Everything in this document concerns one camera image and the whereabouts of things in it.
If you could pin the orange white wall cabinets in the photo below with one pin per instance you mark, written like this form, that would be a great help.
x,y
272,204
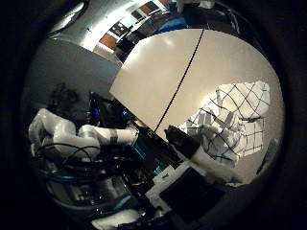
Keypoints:
x,y
112,40

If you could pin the white cloth black grid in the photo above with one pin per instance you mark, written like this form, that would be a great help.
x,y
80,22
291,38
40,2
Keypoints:
x,y
236,121

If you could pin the white spray bottle black trigger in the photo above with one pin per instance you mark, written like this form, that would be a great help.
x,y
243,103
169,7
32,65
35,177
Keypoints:
x,y
204,161

